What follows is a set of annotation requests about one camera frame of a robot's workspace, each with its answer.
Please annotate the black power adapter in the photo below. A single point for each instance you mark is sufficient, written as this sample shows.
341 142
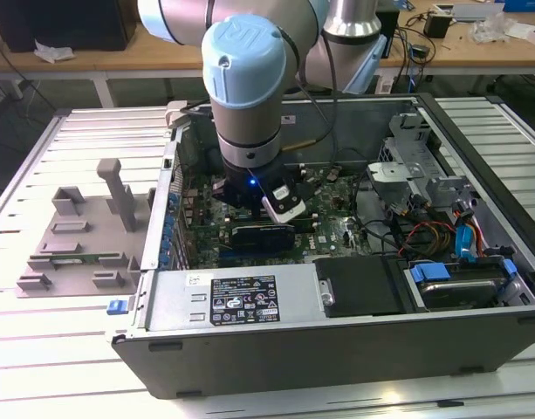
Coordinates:
437 25

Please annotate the open black PC case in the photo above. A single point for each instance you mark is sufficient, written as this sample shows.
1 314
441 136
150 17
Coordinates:
293 362

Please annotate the white flat box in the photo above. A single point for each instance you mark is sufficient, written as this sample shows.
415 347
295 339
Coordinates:
529 32

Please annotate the blue box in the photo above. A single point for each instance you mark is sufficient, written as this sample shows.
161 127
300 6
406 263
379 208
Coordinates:
524 5

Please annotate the small black device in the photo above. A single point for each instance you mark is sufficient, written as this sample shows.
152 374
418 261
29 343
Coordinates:
420 51

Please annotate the blue case latch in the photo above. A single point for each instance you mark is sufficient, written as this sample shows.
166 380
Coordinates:
116 307

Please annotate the white socket box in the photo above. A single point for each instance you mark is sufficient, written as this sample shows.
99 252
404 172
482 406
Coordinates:
384 85

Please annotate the large black computer tower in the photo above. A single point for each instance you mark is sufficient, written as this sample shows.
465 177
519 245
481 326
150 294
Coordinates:
75 22

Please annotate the grey plastic case hinge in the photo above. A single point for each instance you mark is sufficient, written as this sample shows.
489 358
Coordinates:
177 111

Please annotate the black plastic shroud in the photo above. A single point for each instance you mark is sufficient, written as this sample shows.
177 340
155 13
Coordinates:
363 283

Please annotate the clear plastic bag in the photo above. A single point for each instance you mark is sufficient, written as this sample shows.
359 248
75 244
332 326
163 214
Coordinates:
489 28

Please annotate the crumpled white paper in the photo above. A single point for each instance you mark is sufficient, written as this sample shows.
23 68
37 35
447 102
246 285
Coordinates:
53 52

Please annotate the round coin battery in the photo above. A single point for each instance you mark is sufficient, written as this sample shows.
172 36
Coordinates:
332 174

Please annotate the blue slot retainer clip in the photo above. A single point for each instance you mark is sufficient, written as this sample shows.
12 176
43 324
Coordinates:
169 225
167 241
174 201
165 257

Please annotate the black graphics card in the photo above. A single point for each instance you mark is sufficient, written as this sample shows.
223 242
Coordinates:
262 240

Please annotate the hard disk in blue carrier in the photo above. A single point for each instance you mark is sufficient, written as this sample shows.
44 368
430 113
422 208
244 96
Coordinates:
459 292

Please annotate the silver metal drive cage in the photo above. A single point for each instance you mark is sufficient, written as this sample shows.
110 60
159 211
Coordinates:
395 172

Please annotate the silver power supply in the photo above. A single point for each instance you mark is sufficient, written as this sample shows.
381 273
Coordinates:
171 301

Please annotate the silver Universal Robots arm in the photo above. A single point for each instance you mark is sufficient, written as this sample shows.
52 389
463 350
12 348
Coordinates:
245 65

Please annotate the wooden desk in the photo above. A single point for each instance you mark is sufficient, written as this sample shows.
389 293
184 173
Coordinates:
459 54

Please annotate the grey parts rack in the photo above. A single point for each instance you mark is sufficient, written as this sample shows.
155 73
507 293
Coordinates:
88 238

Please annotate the green motherboard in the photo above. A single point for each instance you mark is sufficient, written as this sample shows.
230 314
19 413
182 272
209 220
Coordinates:
328 205

